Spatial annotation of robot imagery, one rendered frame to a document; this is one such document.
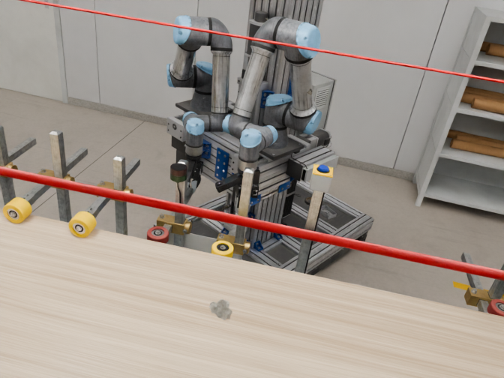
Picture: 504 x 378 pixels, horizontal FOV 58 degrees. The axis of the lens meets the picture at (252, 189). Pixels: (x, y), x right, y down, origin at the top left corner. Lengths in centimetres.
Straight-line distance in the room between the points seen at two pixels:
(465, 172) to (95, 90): 365
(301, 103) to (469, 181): 282
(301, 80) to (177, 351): 110
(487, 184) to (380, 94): 127
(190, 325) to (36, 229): 70
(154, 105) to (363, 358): 370
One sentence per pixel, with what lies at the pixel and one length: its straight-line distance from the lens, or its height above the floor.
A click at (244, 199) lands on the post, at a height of 105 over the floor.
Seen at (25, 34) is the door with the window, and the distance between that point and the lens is 525.
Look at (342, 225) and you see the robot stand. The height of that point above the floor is 21.
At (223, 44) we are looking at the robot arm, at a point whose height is 147.
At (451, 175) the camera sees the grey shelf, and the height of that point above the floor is 15.
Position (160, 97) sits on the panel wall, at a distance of 464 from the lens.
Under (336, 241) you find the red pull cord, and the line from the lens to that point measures 37.
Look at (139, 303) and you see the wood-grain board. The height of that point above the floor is 90.
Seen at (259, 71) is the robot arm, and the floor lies 144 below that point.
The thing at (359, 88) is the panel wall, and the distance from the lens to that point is 414.
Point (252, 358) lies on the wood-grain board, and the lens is 136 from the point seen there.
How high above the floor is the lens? 197
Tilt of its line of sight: 31 degrees down
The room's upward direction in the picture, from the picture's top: 8 degrees clockwise
